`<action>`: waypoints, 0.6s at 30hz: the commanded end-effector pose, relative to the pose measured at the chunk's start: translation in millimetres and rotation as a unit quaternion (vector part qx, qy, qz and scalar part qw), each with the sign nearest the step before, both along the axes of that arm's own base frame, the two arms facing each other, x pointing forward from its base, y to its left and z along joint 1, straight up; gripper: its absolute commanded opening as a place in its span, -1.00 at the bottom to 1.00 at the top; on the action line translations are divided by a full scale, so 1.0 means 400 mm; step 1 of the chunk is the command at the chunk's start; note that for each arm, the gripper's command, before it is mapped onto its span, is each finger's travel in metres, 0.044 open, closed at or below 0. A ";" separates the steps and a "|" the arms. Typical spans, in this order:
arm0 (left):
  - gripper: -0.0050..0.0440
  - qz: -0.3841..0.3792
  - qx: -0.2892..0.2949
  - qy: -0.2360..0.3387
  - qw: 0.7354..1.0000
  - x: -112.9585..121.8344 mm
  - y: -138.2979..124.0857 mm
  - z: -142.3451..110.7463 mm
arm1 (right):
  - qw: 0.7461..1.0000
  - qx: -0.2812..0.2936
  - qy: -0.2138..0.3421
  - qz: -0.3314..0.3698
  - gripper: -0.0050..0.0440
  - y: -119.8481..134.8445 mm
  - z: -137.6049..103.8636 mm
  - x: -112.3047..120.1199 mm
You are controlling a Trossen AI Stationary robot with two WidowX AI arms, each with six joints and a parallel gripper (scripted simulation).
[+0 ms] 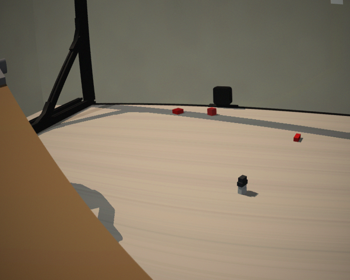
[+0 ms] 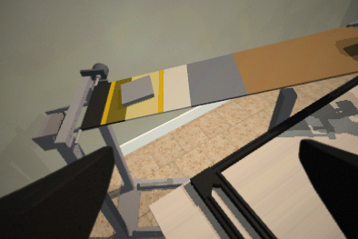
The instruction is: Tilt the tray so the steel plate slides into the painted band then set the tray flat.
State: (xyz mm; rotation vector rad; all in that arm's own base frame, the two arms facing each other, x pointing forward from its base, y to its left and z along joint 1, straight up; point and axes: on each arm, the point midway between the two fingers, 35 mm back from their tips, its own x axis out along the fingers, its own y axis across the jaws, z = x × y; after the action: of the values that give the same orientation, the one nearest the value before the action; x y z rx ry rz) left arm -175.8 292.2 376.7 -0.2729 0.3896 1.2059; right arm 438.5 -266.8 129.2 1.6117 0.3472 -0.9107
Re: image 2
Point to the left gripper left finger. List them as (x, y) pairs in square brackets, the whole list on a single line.
[(62, 205)]

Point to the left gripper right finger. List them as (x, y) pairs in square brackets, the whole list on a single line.
[(333, 173)]

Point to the grey plate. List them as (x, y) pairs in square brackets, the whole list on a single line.
[(137, 90)]

